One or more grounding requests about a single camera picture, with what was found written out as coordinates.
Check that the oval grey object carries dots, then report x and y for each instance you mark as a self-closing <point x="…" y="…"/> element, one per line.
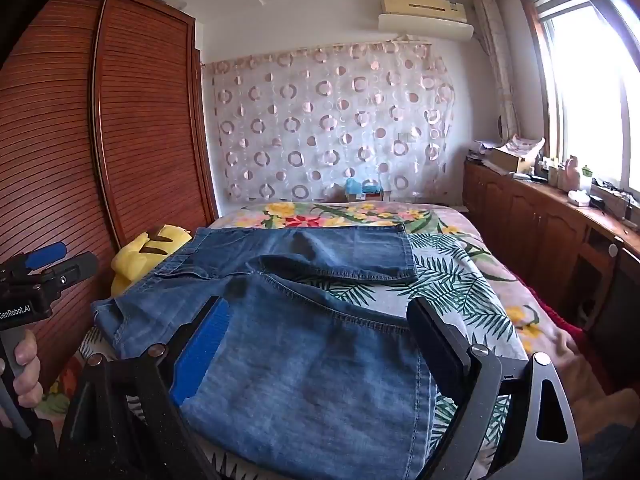
<point x="501" y="122"/>

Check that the pink white bottle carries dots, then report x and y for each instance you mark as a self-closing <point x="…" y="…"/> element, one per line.
<point x="571" y="175"/>

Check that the bundled floral window curtain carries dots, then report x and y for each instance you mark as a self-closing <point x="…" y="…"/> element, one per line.
<point x="500" y="60"/>

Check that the flat cardboard box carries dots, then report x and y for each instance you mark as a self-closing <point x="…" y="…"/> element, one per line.
<point x="510" y="160"/>

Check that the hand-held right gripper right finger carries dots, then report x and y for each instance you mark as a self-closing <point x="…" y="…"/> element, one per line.
<point x="440" y="350"/>

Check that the red cloth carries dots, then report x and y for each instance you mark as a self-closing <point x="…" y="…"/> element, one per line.
<point x="560" y="325"/>

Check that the wooden slatted wardrobe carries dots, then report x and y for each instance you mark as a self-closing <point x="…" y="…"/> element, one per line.
<point x="125" y="135"/>

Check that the beige wall air conditioner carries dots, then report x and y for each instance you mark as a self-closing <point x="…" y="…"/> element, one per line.
<point x="425" y="4"/>

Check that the blue denim pants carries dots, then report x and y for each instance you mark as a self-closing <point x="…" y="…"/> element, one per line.
<point x="310" y="370"/>

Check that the circle patterned sheer curtain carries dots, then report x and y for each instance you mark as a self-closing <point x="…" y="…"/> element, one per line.
<point x="325" y="125"/>

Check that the green capped bottle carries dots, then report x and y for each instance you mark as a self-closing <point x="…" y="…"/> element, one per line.
<point x="586" y="179"/>

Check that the yellow plush toy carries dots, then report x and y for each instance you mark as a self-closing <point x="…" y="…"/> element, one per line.
<point x="135" y="260"/>

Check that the stack of papers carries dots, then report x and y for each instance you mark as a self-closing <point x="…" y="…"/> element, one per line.
<point x="480" y="154"/>

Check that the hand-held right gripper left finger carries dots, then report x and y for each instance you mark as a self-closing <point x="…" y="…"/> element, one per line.
<point x="200" y="355"/>

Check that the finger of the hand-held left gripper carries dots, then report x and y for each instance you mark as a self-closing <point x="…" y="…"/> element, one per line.
<point x="75" y="267"/>
<point x="45" y="255"/>

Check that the wooden framed window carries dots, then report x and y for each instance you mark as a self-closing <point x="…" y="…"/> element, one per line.
<point x="585" y="85"/>

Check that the long wooden cabinet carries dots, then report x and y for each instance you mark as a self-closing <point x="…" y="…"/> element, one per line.
<point x="525" y="220"/>

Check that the blue plastic bag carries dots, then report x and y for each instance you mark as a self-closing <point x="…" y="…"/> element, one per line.
<point x="357" y="186"/>

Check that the small cardboard box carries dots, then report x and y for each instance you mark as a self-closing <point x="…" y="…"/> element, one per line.
<point x="382" y="196"/>

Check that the newspaper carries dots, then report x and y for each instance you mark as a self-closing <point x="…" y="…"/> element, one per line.
<point x="525" y="146"/>

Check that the person's denim shorts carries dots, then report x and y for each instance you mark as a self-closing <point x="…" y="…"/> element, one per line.
<point x="607" y="452"/>

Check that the person's left hand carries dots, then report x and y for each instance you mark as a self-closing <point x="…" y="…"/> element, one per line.
<point x="27" y="365"/>

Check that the floral blanket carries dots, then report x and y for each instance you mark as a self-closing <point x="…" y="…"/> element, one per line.
<point x="300" y="217"/>

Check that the leaf print bed sheet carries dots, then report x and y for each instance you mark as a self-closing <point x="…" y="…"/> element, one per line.
<point x="450" y="270"/>

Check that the person's bare leg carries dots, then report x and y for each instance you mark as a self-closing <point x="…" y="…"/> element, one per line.
<point x="590" y="375"/>

